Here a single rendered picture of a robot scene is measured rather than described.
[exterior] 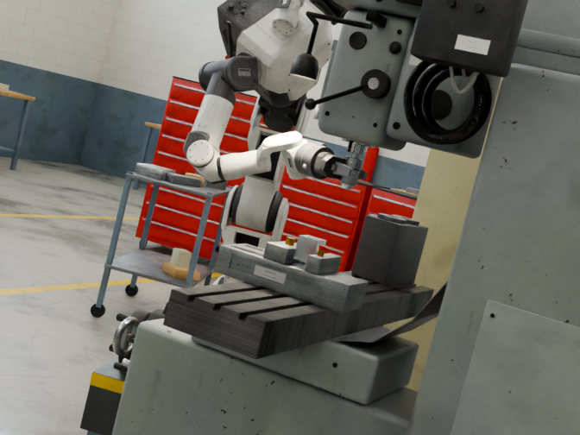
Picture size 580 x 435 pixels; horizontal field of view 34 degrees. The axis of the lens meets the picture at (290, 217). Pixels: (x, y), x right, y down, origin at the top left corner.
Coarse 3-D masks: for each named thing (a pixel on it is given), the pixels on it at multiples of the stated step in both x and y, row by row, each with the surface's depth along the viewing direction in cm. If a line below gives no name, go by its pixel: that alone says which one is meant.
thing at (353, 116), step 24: (408, 24) 232; (360, 48) 236; (384, 48) 233; (336, 72) 238; (360, 72) 236; (360, 96) 236; (336, 120) 238; (360, 120) 236; (384, 120) 234; (384, 144) 237
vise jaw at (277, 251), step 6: (270, 246) 232; (276, 246) 232; (282, 246) 232; (288, 246) 235; (294, 246) 238; (264, 252) 233; (270, 252) 232; (276, 252) 232; (282, 252) 231; (288, 252) 231; (270, 258) 232; (276, 258) 232; (282, 258) 231; (288, 258) 232
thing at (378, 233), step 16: (368, 224) 294; (384, 224) 291; (400, 224) 289; (416, 224) 302; (368, 240) 293; (384, 240) 290; (400, 240) 291; (416, 240) 301; (368, 256) 293; (384, 256) 290; (400, 256) 294; (416, 256) 304; (352, 272) 296; (368, 272) 293; (384, 272) 290; (400, 272) 297; (416, 272) 308
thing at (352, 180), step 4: (344, 160) 246; (344, 164) 246; (348, 164) 245; (352, 164) 245; (356, 164) 245; (360, 164) 245; (352, 168) 245; (356, 168) 245; (360, 168) 246; (352, 172) 245; (356, 172) 245; (340, 176) 247; (344, 176) 245; (348, 176) 245; (352, 176) 245; (356, 176) 246; (340, 180) 246; (344, 180) 245; (348, 180) 245; (352, 180) 245; (356, 180) 246; (348, 184) 245; (352, 184) 245; (356, 184) 247
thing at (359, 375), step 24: (192, 336) 246; (264, 360) 238; (288, 360) 235; (312, 360) 232; (336, 360) 230; (360, 360) 227; (384, 360) 230; (408, 360) 250; (312, 384) 232; (336, 384) 230; (360, 384) 227; (384, 384) 236
